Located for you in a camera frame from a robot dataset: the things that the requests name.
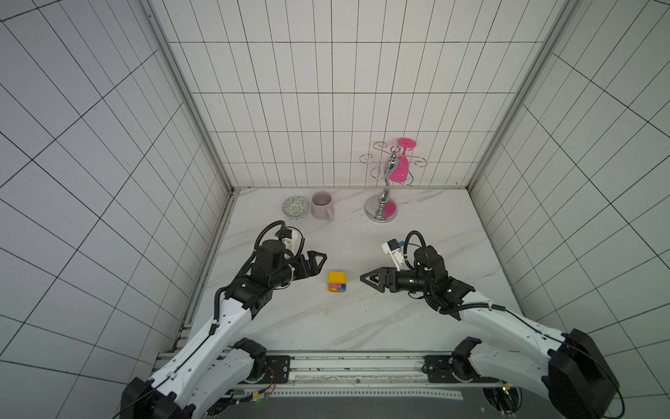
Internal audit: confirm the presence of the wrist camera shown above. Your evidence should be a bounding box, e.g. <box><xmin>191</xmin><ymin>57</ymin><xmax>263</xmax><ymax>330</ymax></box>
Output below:
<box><xmin>281</xmin><ymin>226</ymin><xmax>305</xmax><ymax>256</ymax></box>
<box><xmin>381</xmin><ymin>238</ymin><xmax>406</xmax><ymax>271</ymax></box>

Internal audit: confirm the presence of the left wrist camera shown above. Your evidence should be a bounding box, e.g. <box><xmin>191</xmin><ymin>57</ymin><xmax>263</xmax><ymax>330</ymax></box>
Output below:
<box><xmin>281</xmin><ymin>226</ymin><xmax>305</xmax><ymax>256</ymax></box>

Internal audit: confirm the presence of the green patterned small bowl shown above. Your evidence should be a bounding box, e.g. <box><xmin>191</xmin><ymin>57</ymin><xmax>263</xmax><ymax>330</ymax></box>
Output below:
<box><xmin>281</xmin><ymin>196</ymin><xmax>311</xmax><ymax>219</ymax></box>

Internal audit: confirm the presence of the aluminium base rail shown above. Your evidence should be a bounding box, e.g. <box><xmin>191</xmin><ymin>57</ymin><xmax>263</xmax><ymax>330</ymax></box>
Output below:
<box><xmin>151</xmin><ymin>349</ymin><xmax>572</xmax><ymax>400</ymax></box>

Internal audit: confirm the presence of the right black corrugated cable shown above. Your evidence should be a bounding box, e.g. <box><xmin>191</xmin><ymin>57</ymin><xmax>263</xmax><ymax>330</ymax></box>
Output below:
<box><xmin>402</xmin><ymin>229</ymin><xmax>427</xmax><ymax>258</ymax></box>

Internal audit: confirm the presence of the chrome cup holder stand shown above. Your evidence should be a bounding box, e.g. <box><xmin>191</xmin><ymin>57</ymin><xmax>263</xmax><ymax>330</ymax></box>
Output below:
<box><xmin>359</xmin><ymin>141</ymin><xmax>427</xmax><ymax>223</ymax></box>

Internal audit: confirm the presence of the pink plastic goblet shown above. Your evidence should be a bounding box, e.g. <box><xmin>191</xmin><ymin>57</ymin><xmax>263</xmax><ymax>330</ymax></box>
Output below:
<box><xmin>389</xmin><ymin>138</ymin><xmax>417</xmax><ymax>186</ymax></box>

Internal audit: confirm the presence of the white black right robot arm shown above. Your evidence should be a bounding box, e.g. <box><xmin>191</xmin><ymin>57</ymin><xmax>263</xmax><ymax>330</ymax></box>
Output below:
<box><xmin>360</xmin><ymin>246</ymin><xmax>620</xmax><ymax>418</ymax></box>

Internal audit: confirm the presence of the yellow curved lego brick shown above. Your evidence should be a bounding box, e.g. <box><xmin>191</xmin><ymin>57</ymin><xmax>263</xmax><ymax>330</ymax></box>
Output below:
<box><xmin>327</xmin><ymin>272</ymin><xmax>347</xmax><ymax>285</ymax></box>

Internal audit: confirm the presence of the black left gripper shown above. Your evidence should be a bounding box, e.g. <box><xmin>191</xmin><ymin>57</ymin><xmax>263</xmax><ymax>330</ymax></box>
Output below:
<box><xmin>270</xmin><ymin>250</ymin><xmax>327</xmax><ymax>287</ymax></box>

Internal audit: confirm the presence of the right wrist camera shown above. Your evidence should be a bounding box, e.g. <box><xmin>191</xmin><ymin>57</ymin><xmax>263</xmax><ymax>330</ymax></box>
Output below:
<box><xmin>381</xmin><ymin>238</ymin><xmax>406</xmax><ymax>271</ymax></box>

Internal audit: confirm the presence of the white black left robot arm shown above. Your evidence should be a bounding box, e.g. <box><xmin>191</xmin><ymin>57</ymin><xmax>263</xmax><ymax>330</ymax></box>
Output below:
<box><xmin>117</xmin><ymin>239</ymin><xmax>327</xmax><ymax>418</ymax></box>

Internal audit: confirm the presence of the pale pink ribbed mug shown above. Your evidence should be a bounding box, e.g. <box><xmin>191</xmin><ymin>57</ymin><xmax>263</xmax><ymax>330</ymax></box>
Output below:
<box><xmin>312</xmin><ymin>191</ymin><xmax>334</xmax><ymax>221</ymax></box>

